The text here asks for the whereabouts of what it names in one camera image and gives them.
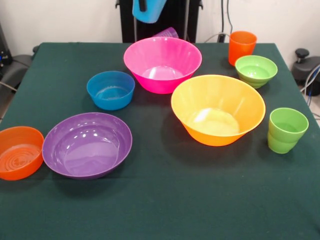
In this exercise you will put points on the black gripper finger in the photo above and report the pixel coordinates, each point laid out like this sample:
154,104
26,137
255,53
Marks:
142,5

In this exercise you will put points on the blue plastic cup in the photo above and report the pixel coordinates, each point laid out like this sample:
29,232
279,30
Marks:
152,15

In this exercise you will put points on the purple plastic cup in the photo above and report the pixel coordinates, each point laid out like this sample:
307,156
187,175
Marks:
167,33

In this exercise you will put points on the pink plastic bowl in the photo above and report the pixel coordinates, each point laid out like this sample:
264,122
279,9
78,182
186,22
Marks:
180,55

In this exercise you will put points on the green plastic bowl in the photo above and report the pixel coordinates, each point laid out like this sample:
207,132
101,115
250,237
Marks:
256,75

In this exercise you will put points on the yellow plastic bowl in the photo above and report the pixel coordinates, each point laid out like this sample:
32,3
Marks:
245,107

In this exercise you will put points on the purple plastic bowl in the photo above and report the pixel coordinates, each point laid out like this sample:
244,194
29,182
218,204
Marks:
87,155

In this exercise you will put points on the orange plastic bowl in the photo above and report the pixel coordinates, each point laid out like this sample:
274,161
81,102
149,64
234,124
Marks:
17,162

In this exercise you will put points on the blue plastic bowl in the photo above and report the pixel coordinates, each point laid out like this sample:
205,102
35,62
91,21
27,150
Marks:
111,100

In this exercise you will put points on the orange plastic cup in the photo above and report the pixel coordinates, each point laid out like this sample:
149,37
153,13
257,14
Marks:
241,46

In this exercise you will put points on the grey chair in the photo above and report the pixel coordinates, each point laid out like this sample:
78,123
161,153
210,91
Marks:
15,67

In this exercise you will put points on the dark equipment box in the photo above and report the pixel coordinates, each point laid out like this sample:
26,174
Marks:
3,57

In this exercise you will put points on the dark green tablecloth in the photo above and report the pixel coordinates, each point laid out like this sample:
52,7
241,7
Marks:
175,200

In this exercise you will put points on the green plastic cup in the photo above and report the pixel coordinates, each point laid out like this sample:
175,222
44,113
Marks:
285,142

